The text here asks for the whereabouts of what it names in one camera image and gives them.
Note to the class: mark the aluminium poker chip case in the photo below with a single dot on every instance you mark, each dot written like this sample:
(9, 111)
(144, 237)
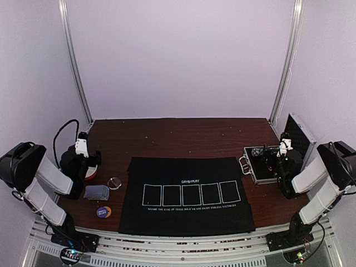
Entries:
(260, 162)

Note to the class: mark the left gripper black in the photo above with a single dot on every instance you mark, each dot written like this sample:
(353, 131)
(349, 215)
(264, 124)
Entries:
(98, 160)

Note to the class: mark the white red bowl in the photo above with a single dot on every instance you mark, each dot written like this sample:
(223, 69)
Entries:
(91, 173)

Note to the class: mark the left aluminium frame post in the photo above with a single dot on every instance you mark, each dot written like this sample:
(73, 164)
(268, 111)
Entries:
(62, 4)

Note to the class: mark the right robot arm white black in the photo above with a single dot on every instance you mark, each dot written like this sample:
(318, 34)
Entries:
(335, 166)

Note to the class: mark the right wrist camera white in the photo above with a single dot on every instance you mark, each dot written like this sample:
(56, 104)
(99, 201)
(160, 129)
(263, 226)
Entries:
(285, 144)

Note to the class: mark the black poker cloth mat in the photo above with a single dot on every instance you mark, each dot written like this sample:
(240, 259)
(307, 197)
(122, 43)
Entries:
(185, 198)

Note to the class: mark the grey playing card deck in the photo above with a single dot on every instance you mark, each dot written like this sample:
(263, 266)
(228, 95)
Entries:
(97, 192)

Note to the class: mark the right aluminium frame post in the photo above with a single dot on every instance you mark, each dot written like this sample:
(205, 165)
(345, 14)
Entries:
(289, 57)

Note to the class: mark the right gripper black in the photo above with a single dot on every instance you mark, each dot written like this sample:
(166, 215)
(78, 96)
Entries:
(273, 157)

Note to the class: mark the clear round dealer button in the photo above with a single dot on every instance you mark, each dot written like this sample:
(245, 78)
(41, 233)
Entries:
(114, 183)

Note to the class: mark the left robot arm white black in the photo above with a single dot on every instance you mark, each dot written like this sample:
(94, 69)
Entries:
(26, 168)

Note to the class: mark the blue small blind button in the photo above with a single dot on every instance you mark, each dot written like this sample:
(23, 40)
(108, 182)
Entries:
(102, 212)

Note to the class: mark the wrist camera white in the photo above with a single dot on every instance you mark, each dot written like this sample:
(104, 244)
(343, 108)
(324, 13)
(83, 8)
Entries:
(285, 144)
(81, 144)

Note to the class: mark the poker chip row upper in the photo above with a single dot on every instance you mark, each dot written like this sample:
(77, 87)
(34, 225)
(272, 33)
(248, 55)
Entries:
(255, 152)

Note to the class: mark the aluminium frame post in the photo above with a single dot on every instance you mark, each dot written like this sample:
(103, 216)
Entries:
(62, 4)
(289, 57)

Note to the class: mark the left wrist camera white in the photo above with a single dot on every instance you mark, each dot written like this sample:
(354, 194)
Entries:
(81, 144)

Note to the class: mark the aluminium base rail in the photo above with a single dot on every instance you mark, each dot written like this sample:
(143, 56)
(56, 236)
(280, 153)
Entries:
(249, 249)

